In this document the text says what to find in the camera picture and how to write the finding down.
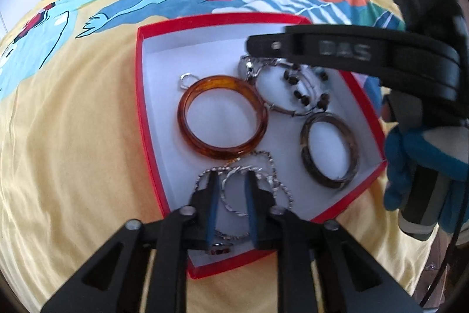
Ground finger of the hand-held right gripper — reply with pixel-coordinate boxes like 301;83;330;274
245;25;463;101

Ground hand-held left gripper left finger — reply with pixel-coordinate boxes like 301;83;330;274
40;174;221;313

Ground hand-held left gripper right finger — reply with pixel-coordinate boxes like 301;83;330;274
245;174;424;313

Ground thin beaded hoop bracelet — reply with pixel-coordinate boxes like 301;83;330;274
254;61;332;117

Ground silver chain bracelet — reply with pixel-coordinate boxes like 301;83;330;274
229;151;295;209

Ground dark brown bangle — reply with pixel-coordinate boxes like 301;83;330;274
300;112;360;189

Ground shiny chunky silver bracelet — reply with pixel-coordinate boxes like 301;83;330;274
237;55;290;83

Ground amber bangle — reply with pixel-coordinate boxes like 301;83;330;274
177;76;270;160

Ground red jewelry box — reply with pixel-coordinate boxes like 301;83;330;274
135;14;388;280

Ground small silver ring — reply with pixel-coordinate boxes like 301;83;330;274
179;73;196;91

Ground person's right hand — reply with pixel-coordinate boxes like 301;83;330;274
383;125;469;234

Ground yellow printed blanket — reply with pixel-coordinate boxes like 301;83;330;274
0;0;440;313

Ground black cable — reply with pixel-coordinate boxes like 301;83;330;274
421;216;464;307

